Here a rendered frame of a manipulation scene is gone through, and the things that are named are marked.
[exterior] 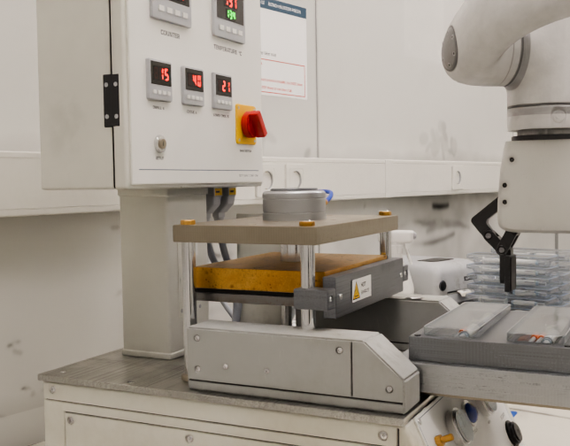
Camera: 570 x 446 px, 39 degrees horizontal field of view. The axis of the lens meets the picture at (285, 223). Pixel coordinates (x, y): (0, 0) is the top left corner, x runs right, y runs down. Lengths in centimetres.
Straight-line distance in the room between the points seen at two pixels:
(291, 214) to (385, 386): 26
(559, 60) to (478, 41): 10
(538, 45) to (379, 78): 132
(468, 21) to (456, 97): 174
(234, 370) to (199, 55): 42
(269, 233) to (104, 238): 61
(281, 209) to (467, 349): 28
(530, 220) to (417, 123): 146
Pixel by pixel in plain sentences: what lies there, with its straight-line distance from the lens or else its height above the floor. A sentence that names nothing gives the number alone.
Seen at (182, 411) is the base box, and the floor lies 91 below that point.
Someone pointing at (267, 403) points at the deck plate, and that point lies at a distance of 85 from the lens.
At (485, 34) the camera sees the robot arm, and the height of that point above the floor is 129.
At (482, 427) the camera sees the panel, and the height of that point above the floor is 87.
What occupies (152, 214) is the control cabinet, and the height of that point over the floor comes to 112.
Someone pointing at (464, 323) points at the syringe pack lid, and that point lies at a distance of 88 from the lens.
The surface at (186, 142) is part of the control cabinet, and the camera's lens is 102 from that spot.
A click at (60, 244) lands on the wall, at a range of 137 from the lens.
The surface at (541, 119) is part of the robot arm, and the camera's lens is 86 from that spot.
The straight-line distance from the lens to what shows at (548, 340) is 82.
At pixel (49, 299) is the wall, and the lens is 137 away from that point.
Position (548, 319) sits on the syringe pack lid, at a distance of 92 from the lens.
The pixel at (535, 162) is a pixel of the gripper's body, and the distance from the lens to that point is 88.
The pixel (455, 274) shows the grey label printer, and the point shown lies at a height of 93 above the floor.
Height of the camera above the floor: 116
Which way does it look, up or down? 3 degrees down
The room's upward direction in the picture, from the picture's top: 1 degrees counter-clockwise
